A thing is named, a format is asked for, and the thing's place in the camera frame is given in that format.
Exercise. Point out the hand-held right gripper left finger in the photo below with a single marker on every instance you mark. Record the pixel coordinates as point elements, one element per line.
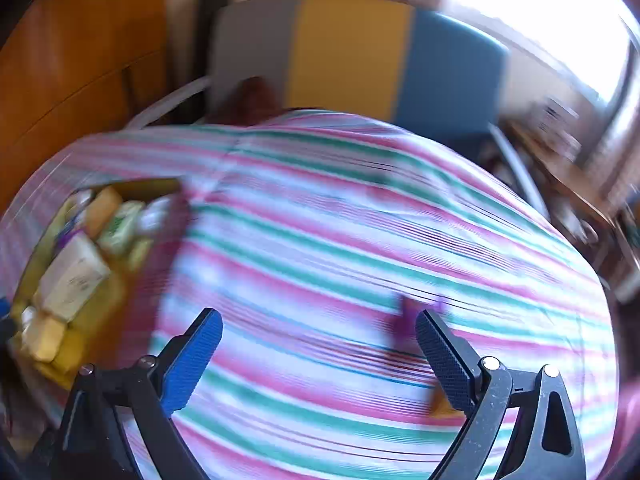
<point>192,360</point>

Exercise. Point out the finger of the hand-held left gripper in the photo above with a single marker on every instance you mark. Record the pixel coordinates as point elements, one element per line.
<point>3,308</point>

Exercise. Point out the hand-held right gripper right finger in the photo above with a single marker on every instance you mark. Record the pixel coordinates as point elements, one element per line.
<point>445,360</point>

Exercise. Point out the small bun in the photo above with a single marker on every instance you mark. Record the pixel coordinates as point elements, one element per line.
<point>45,335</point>

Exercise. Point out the beige carton box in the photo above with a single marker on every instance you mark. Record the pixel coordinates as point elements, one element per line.
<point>70,275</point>

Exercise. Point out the gold tin box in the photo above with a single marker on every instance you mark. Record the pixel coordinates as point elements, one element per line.
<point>107,302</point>

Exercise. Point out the green yellow snack packet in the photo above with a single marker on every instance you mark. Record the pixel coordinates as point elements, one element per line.
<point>120,230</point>

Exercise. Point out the large yellow sponge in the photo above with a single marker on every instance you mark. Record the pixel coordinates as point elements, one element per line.
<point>102,207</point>

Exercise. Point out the blue tissue pack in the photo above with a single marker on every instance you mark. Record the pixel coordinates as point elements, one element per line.
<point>155,215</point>

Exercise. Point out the striped tablecloth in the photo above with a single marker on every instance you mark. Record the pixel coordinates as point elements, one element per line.
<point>325,235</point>

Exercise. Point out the wooden side table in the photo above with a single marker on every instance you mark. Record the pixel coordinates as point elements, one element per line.
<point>565,180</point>

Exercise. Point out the wooden wardrobe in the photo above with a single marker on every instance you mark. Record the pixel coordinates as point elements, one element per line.
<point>75,60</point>

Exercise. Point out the dark red cloth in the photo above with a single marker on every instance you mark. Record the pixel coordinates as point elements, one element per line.
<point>250,100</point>

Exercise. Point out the white printed carton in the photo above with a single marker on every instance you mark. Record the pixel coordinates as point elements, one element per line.
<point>555,115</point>

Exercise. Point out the grey yellow blue chair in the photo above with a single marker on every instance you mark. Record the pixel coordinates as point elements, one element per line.
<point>350,50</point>

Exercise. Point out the black rolled mat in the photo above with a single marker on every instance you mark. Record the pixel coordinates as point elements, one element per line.
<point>210,35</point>

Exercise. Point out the window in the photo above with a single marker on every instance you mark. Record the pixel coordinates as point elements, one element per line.
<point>525,20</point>

